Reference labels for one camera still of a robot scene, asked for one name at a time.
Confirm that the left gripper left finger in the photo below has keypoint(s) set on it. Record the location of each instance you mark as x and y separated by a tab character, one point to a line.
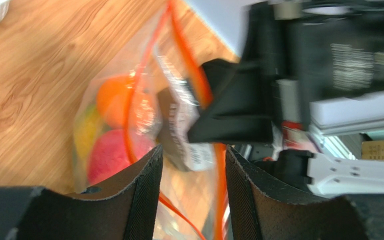
122	207

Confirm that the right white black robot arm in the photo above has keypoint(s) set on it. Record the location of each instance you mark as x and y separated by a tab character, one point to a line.
311	158

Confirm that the fake orange fruit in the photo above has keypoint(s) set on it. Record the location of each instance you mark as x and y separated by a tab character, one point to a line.
111	100

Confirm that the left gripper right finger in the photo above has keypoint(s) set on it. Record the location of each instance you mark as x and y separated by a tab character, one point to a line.
265	208

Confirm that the fake yellow green fruit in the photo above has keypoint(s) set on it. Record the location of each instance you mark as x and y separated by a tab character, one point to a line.
87	127

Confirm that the fake red apple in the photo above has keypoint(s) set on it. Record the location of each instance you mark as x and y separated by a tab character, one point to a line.
108	156

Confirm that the clear orange zip bag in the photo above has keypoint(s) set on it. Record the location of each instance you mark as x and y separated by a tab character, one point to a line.
168	93

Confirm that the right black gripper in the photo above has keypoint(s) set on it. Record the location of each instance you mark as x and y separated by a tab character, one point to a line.
334	49

